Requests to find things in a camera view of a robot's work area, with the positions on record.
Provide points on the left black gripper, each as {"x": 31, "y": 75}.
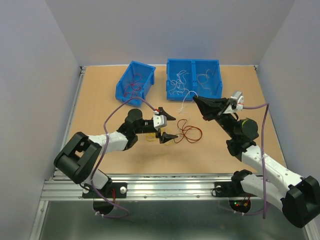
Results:
{"x": 164, "y": 137}

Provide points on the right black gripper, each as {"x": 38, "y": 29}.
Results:
{"x": 211, "y": 107}

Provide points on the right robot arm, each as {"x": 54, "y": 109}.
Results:
{"x": 297, "y": 197}

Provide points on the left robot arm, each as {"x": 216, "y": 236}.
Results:
{"x": 79, "y": 161}

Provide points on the right blue bin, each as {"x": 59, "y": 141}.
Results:
{"x": 208, "y": 78}

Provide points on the middle blue bin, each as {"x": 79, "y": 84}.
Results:
{"x": 180, "y": 84}

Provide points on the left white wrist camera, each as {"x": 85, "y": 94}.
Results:
{"x": 159, "y": 121}

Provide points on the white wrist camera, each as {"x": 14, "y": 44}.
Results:
{"x": 159, "y": 121}
{"x": 235, "y": 103}

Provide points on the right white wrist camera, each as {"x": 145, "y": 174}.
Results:
{"x": 235, "y": 103}

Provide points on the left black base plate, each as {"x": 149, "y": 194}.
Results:
{"x": 112, "y": 191}

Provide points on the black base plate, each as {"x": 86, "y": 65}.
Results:
{"x": 112, "y": 191}
{"x": 233, "y": 189}

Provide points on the aluminium rail frame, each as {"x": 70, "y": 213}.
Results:
{"x": 169, "y": 187}

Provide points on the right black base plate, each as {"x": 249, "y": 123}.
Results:
{"x": 233, "y": 189}

